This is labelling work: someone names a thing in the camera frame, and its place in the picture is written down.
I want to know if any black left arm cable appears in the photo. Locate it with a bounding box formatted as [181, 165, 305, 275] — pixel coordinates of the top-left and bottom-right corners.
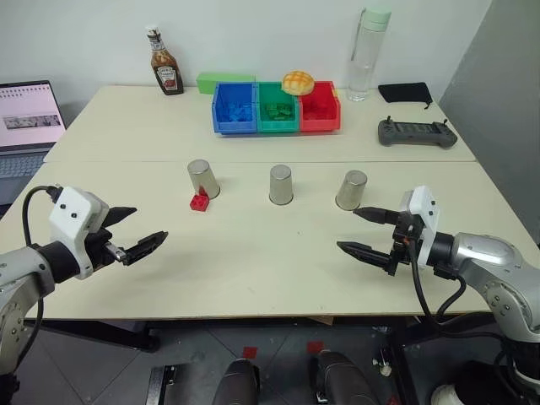
[21, 184, 60, 405]

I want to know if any grey laptop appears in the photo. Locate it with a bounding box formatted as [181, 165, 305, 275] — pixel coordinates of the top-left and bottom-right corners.
[0, 80, 68, 208]

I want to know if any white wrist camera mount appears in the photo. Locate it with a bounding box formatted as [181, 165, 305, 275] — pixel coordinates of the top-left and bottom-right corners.
[48, 186, 111, 279]
[399, 185, 442, 269]

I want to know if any grey handheld remote controller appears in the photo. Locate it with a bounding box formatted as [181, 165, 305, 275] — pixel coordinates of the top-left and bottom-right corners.
[376, 116, 459, 150]

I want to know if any green plastic bin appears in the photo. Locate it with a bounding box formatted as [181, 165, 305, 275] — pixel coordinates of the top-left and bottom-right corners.
[256, 82, 302, 133]

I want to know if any black cloth pouch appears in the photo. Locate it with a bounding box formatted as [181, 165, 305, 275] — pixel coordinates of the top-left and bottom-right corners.
[377, 82, 434, 111]

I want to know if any white round object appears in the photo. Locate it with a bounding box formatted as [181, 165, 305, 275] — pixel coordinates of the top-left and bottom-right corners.
[429, 381, 466, 405]

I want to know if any red plastic bin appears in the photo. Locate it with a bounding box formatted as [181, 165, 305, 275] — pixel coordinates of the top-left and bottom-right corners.
[297, 80, 343, 133]

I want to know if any yellow melon bread bun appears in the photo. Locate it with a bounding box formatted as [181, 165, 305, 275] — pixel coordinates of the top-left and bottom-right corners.
[281, 70, 316, 96]

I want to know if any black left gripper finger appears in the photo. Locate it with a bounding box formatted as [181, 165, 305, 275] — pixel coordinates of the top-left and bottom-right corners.
[103, 205, 138, 231]
[121, 230, 170, 267]

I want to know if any clear bottle with green lid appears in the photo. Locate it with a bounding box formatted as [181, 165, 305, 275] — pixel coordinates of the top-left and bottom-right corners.
[346, 7, 392, 103]

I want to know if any green toy bricks pile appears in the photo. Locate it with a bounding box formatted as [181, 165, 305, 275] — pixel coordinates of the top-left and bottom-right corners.
[262, 100, 297, 122]

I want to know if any ketchup bottle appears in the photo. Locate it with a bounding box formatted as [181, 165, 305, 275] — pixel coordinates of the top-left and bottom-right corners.
[144, 25, 185, 96]

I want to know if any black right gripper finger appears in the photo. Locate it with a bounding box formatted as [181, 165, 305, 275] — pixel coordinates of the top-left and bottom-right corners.
[336, 240, 392, 272]
[352, 206, 400, 226]

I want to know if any blue plastic bin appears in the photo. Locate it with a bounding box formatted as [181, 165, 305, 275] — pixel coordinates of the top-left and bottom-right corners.
[211, 81, 260, 136]

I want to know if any metal cup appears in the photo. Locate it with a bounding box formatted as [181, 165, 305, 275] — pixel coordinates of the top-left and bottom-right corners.
[186, 159, 222, 199]
[335, 170, 369, 211]
[268, 164, 294, 207]

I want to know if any dark rounded shape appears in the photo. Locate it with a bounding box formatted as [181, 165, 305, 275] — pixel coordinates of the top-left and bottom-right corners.
[310, 349, 377, 405]
[209, 358, 262, 405]

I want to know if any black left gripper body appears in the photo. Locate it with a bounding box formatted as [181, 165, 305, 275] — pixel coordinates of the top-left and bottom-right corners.
[85, 229, 128, 273]

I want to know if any red toy brick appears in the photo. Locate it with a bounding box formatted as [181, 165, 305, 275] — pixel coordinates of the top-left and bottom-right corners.
[189, 187, 213, 213]

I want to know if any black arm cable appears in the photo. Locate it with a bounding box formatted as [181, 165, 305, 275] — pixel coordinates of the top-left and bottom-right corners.
[21, 184, 60, 405]
[409, 251, 507, 338]

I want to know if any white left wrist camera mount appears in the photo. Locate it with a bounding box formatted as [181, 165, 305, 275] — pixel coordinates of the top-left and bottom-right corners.
[48, 186, 111, 279]

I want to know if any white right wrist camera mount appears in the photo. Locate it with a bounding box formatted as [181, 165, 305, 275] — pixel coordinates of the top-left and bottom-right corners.
[399, 185, 442, 269]

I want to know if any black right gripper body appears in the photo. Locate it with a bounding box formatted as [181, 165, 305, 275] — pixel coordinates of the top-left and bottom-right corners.
[386, 212, 425, 278]

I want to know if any green rectangular box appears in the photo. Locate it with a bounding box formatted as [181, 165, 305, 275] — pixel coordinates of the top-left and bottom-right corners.
[196, 72, 257, 95]

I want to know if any blue toy bricks pile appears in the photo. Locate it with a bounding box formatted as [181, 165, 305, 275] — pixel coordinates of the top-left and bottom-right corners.
[222, 100, 255, 123]

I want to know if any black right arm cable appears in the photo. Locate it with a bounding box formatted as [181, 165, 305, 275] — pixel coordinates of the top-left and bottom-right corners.
[409, 251, 507, 338]

